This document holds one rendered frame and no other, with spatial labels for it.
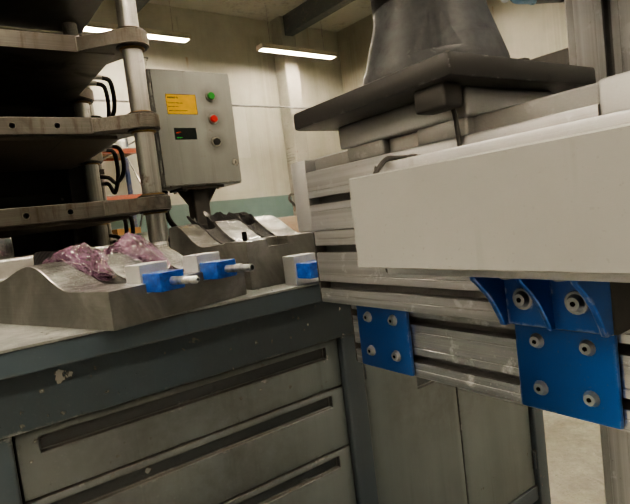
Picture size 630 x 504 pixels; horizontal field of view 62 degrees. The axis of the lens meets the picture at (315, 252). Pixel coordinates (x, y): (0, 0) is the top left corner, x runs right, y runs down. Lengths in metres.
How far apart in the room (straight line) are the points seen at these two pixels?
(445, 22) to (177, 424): 0.72
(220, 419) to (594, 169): 0.80
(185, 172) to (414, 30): 1.42
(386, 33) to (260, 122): 8.72
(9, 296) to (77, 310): 0.21
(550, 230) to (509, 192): 0.03
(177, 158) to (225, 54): 7.42
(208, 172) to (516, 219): 1.66
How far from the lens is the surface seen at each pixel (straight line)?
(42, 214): 1.68
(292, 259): 0.95
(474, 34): 0.55
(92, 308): 0.80
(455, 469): 1.43
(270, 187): 9.15
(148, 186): 1.70
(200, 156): 1.91
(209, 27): 9.26
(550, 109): 0.45
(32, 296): 0.95
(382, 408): 1.20
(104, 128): 1.73
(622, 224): 0.28
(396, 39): 0.55
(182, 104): 1.93
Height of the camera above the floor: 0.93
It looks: 4 degrees down
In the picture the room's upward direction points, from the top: 7 degrees counter-clockwise
